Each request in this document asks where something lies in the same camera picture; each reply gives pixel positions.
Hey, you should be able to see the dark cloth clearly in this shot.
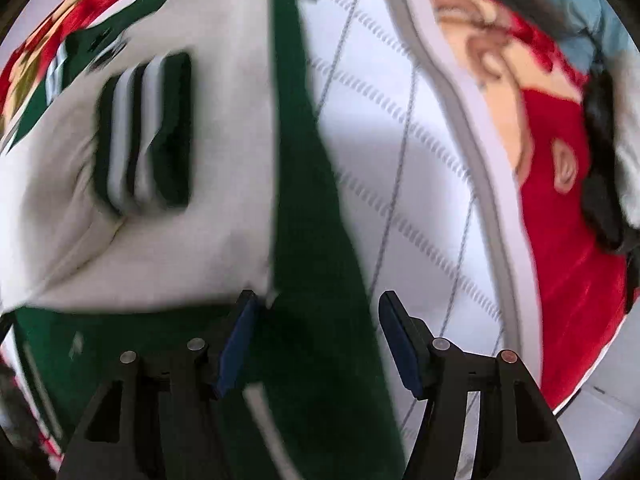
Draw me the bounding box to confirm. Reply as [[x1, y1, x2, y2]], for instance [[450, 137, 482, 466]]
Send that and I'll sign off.
[[581, 66, 630, 257]]

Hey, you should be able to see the light blue garment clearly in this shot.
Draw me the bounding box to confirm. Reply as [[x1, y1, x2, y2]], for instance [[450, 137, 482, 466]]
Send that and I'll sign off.
[[467, 0, 632, 88]]

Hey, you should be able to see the white cloth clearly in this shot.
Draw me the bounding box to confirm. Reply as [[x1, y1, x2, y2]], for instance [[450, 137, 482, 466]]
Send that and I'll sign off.
[[606, 52, 640, 223]]

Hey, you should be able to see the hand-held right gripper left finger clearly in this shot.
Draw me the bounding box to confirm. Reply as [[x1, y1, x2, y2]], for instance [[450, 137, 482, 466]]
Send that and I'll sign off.
[[59, 289, 260, 480]]

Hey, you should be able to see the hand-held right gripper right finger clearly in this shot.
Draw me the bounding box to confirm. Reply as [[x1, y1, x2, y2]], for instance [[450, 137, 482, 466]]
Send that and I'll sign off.
[[378, 290, 582, 480]]

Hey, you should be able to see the white quilted mat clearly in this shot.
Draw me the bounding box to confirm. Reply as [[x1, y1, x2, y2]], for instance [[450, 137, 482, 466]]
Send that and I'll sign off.
[[287, 0, 531, 480]]

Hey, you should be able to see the green and white jacket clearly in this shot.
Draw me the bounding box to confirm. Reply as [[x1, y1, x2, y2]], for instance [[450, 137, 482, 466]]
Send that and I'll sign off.
[[0, 0, 407, 480]]

